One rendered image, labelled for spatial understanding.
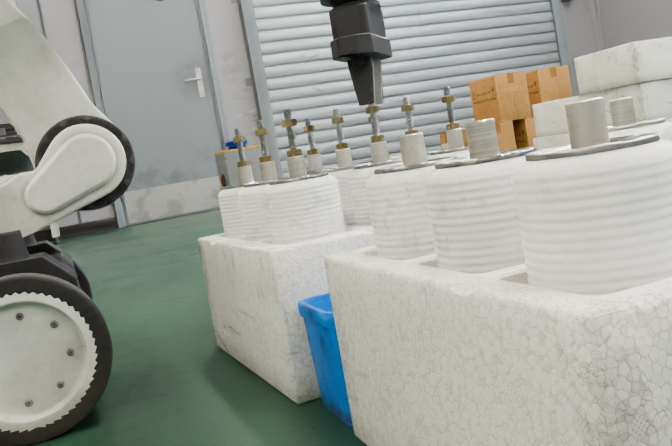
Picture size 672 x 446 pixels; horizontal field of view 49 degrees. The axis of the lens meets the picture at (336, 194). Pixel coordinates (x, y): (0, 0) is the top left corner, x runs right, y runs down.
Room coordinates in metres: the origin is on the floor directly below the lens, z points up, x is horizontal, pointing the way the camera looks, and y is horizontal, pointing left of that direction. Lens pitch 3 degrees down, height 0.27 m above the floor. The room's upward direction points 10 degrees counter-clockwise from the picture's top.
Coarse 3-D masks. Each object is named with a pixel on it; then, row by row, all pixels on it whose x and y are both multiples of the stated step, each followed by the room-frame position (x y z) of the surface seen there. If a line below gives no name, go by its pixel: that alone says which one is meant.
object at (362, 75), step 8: (360, 56) 0.93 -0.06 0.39; (368, 56) 0.94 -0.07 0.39; (352, 64) 0.94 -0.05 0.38; (360, 64) 0.94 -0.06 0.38; (368, 64) 0.94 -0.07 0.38; (352, 72) 0.95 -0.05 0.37; (360, 72) 0.94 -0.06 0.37; (368, 72) 0.94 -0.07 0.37; (352, 80) 0.95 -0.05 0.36; (360, 80) 0.94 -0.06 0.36; (368, 80) 0.94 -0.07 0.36; (360, 88) 0.94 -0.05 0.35; (368, 88) 0.94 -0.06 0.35; (360, 96) 0.95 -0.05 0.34; (368, 96) 0.94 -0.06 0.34; (360, 104) 0.95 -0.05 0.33; (368, 104) 0.95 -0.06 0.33
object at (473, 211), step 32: (512, 160) 0.50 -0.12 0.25; (448, 192) 0.51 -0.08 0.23; (480, 192) 0.50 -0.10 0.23; (512, 192) 0.50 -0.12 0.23; (448, 224) 0.52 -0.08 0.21; (480, 224) 0.50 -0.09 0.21; (512, 224) 0.50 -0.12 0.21; (448, 256) 0.52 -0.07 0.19; (480, 256) 0.50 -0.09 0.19; (512, 256) 0.50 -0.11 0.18
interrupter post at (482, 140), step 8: (480, 120) 0.53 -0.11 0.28; (488, 120) 0.53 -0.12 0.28; (472, 128) 0.54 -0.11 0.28; (480, 128) 0.53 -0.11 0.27; (488, 128) 0.53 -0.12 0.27; (472, 136) 0.54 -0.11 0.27; (480, 136) 0.53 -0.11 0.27; (488, 136) 0.53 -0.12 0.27; (496, 136) 0.54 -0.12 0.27; (472, 144) 0.54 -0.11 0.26; (480, 144) 0.53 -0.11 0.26; (488, 144) 0.53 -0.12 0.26; (496, 144) 0.54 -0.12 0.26; (472, 152) 0.54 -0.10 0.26; (480, 152) 0.53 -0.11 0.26; (488, 152) 0.53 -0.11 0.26; (496, 152) 0.54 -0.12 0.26
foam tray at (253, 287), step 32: (352, 224) 1.00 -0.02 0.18; (224, 256) 1.02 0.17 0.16; (256, 256) 0.87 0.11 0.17; (288, 256) 0.83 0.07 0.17; (320, 256) 0.84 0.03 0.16; (224, 288) 1.06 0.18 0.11; (256, 288) 0.90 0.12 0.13; (288, 288) 0.83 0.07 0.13; (320, 288) 0.84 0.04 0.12; (224, 320) 1.09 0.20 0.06; (256, 320) 0.92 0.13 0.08; (288, 320) 0.82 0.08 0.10; (256, 352) 0.95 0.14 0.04; (288, 352) 0.82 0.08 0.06; (288, 384) 0.84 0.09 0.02
